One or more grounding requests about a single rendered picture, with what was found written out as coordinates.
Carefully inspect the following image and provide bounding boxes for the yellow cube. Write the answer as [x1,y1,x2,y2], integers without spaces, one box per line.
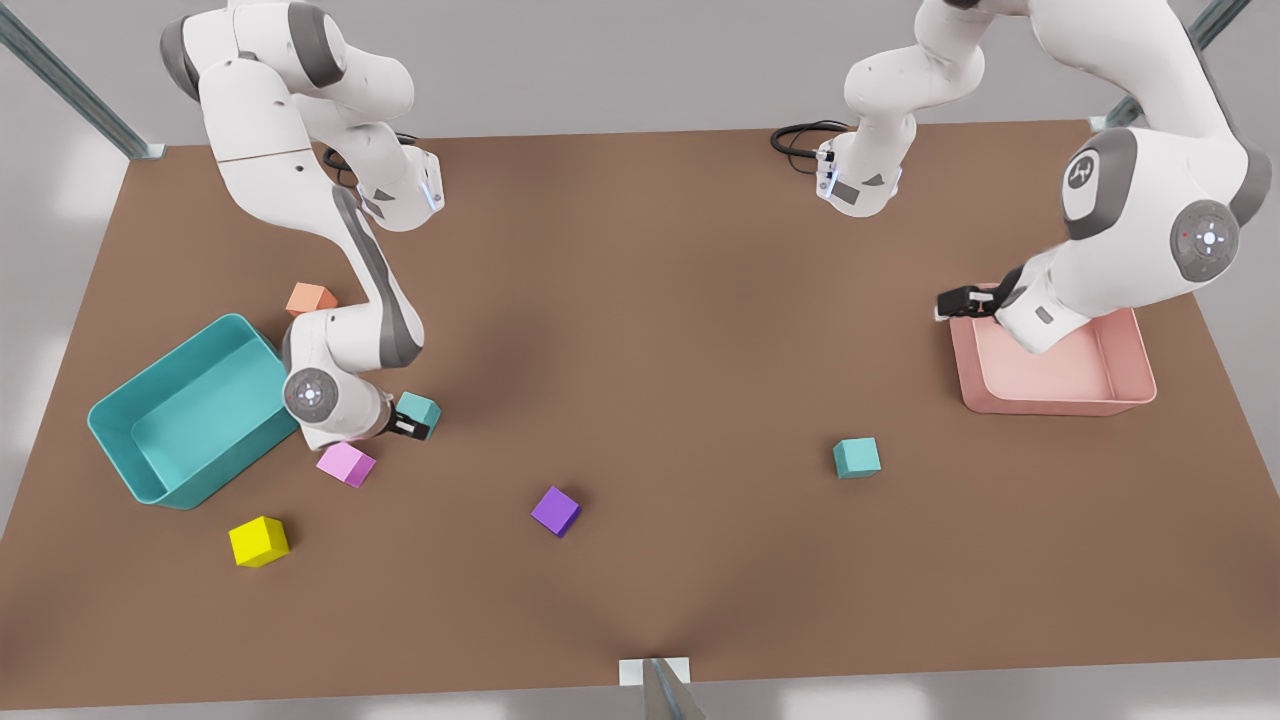
[228,516,291,569]

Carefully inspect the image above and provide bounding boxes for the silver frame post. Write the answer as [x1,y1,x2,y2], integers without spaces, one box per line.
[0,5,166,162]
[1088,0,1253,134]
[618,657,706,720]

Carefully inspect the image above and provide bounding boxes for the black cable loop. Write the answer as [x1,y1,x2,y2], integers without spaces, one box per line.
[322,133,419,189]
[770,121,851,160]

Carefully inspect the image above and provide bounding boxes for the teal plastic bin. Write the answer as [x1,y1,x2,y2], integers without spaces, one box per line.
[87,313,301,511]

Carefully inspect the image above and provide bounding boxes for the orange cube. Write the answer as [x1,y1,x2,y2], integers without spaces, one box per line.
[285,282,339,319]

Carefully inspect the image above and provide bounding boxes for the pink cube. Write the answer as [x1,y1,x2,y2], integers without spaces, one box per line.
[316,441,377,489]

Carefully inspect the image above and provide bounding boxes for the purple cube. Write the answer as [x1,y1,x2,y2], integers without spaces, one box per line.
[530,486,582,539]

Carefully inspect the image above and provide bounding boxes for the pink plastic bin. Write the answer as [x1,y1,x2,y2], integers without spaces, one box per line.
[948,283,1158,417]

